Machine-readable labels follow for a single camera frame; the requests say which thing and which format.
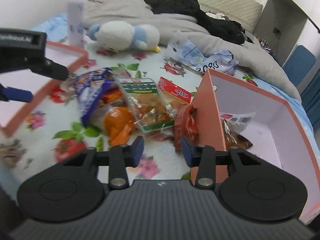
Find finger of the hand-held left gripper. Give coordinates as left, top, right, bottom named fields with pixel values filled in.
left=31, top=56, right=70, bottom=81
left=0, top=83, right=34, bottom=103

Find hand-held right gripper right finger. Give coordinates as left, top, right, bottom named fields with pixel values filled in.
left=180, top=137, right=260, bottom=188

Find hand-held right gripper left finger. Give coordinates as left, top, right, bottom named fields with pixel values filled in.
left=61, top=135, right=145, bottom=190

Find red-brown snack packet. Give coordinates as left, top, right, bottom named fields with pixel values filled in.
left=172, top=104, right=199, bottom=150

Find orange snack packet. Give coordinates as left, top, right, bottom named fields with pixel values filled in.
left=104, top=106, right=137, bottom=147

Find purple snack packet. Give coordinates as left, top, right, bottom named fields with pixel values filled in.
left=75, top=67, right=115, bottom=127

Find brown white-label snack packet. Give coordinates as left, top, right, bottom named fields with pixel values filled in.
left=220, top=112, right=255, bottom=150

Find clear green-label snack packet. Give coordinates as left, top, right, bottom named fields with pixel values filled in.
left=114, top=76, right=175, bottom=133

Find red and white snack packet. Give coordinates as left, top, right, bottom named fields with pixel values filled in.
left=157, top=77, right=194, bottom=104

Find pink cardboard box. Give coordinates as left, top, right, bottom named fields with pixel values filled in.
left=190, top=68, right=320, bottom=227

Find pink box lid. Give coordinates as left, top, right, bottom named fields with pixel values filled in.
left=0, top=40, right=88, bottom=138

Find white spray bottle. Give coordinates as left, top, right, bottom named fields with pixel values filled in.
left=67, top=0, right=85, bottom=48

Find white and blue plush penguin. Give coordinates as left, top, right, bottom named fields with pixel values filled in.
left=88, top=21, right=161, bottom=53

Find floral bed sheet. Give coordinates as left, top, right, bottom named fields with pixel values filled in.
left=0, top=36, right=258, bottom=180

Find blue and white plastic bag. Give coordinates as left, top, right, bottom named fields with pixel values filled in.
left=167, top=31, right=239, bottom=75

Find grey blanket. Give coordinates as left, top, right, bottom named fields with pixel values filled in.
left=82, top=0, right=302, bottom=100

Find black clothes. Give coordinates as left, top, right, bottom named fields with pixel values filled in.
left=145, top=0, right=247, bottom=45

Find cream quilted headboard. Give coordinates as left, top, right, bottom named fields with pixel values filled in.
left=122, top=0, right=263, bottom=34

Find white cabinet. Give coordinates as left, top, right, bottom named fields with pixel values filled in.
left=254, top=0, right=320, bottom=67

